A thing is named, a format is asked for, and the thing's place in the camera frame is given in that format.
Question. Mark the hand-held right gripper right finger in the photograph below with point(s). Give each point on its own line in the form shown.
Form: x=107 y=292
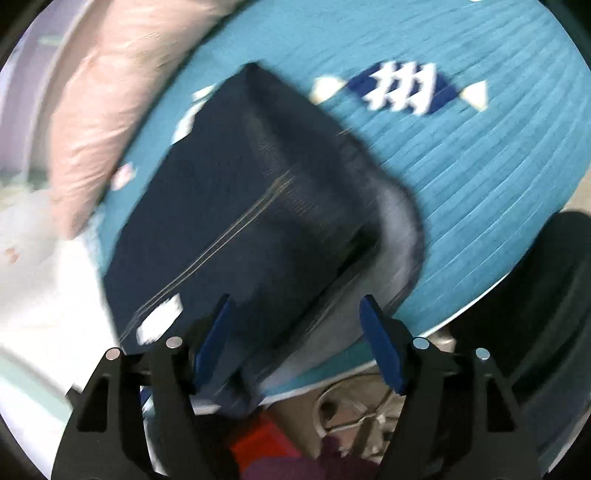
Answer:
x=383 y=346

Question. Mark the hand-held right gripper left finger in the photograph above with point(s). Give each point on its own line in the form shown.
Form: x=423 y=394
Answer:
x=212 y=341

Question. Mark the dark denim jacket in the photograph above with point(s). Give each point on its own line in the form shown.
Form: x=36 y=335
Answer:
x=258 y=221

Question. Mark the white sneaker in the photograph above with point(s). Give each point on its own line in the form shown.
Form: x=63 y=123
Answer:
x=341 y=406

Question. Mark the red plastic object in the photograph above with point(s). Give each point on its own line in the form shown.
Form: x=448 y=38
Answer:
x=258 y=443

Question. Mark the purple cloth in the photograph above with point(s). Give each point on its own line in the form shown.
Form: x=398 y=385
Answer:
x=323 y=466

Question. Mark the teal candy print bed sheet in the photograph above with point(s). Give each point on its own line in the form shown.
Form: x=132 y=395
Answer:
x=461 y=184

